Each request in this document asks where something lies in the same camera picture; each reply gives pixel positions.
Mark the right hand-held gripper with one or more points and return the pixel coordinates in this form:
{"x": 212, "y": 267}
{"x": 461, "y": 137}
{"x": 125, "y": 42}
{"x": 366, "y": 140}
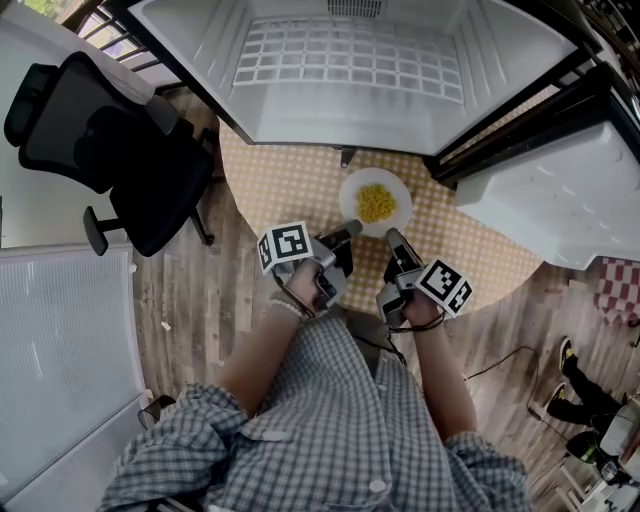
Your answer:
{"x": 445, "y": 287}

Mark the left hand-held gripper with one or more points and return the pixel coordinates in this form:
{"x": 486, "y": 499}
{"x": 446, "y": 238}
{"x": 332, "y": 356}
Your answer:
{"x": 285, "y": 247}

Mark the white plate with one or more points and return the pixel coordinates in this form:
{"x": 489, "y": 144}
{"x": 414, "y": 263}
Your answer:
{"x": 350, "y": 200}

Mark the yellow cooked pasta pile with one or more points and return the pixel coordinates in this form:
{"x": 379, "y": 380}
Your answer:
{"x": 376, "y": 202}

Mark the white fridge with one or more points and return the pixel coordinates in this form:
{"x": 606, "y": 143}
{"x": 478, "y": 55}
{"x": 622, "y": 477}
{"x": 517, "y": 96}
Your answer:
{"x": 350, "y": 120}

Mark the person's right forearm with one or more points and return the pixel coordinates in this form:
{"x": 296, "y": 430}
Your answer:
{"x": 440, "y": 375}

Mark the person's left forearm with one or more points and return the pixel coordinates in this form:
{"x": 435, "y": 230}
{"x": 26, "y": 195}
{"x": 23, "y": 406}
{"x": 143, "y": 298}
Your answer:
{"x": 265, "y": 360}

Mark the person's left hand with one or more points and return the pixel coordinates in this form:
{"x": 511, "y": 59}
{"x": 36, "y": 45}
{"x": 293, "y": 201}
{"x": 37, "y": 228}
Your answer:
{"x": 302, "y": 285}

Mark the person's right hand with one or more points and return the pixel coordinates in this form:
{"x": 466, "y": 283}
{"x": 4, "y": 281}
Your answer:
{"x": 422, "y": 312}

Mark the round checkered table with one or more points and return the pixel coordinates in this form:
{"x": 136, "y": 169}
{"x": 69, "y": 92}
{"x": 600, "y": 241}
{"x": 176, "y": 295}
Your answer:
{"x": 300, "y": 185}

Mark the person's plaid shirt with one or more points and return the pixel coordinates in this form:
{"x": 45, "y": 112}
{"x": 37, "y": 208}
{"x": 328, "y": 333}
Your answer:
{"x": 330, "y": 425}

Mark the white paper scrap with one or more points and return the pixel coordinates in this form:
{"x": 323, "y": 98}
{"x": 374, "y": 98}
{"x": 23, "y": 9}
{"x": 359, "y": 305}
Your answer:
{"x": 165, "y": 326}

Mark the black office chair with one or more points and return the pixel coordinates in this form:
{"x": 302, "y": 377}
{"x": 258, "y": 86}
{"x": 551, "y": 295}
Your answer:
{"x": 145, "y": 185}

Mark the red checkered cloth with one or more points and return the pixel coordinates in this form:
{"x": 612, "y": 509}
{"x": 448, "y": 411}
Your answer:
{"x": 620, "y": 290}

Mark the black metal railing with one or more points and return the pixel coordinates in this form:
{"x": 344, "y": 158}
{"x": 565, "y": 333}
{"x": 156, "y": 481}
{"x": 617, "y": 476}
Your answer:
{"x": 615, "y": 25}
{"x": 150, "y": 63}

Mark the black mesh bin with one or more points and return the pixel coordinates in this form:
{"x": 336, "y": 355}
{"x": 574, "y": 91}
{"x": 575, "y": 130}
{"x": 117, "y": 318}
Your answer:
{"x": 155, "y": 412}

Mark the black and green equipment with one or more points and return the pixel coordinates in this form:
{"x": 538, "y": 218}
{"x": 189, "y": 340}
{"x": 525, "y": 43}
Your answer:
{"x": 582, "y": 445}

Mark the window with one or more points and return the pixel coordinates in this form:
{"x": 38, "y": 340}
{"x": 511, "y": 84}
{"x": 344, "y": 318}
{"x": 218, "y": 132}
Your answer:
{"x": 112, "y": 47}

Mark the frosted glass panel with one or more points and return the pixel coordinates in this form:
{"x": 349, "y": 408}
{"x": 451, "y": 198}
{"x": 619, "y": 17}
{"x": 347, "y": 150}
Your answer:
{"x": 65, "y": 350}

